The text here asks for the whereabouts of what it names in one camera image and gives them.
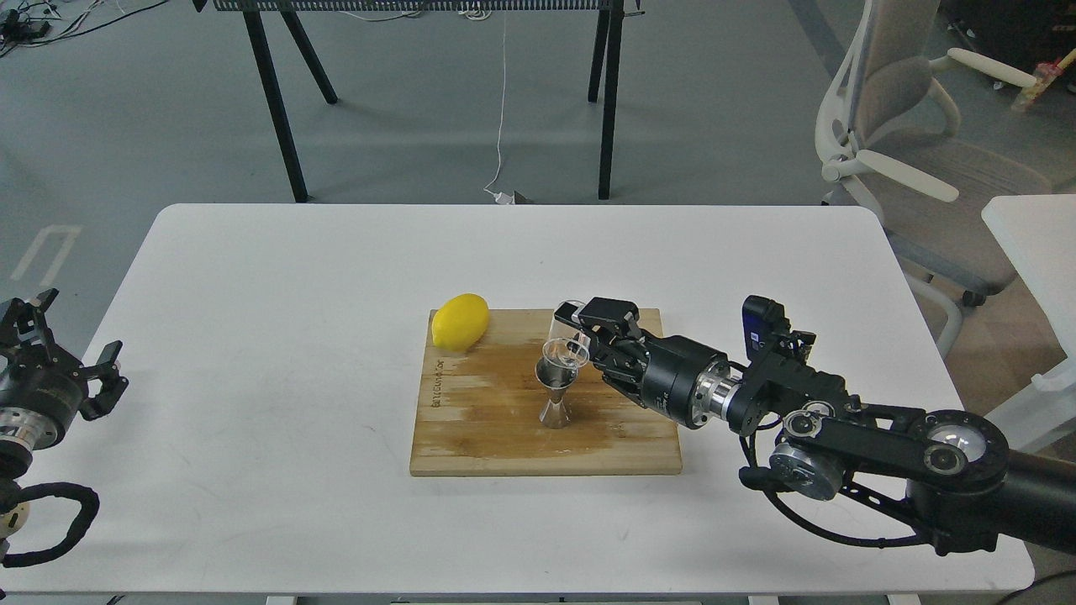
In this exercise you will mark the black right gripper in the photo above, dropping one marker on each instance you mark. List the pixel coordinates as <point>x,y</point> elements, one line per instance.
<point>630,361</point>

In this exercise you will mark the small clear glass cup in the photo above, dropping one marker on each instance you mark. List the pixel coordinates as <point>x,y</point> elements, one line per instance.
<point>565,345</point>

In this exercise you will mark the yellow red object on floor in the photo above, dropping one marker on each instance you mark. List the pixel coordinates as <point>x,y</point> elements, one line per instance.
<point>1044,75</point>

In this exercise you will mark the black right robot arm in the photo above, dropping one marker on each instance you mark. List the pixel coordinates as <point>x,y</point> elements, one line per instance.
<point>948,474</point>

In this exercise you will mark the metal board handle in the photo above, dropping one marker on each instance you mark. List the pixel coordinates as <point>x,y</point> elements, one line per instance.
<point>674,380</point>

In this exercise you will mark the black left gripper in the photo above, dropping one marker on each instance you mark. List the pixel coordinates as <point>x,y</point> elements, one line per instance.
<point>41,389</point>

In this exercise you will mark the wooden cutting board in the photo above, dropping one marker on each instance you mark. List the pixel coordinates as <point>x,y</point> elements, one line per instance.
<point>478,414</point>

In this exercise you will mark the yellow lemon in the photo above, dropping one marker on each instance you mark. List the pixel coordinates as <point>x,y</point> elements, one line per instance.
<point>460,323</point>

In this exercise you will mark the steel double jigger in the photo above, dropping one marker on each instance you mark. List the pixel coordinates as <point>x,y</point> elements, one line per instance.
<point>556,378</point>

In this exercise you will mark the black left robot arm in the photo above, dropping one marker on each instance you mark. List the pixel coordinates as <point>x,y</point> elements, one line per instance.
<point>16,499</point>

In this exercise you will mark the white side table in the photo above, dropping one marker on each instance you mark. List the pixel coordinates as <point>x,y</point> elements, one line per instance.
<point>1037,233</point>

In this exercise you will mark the grey white office chair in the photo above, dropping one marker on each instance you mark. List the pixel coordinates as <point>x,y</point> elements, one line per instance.
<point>886,138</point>

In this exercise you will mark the black metal frame table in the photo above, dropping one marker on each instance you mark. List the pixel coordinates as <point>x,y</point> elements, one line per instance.
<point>358,91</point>

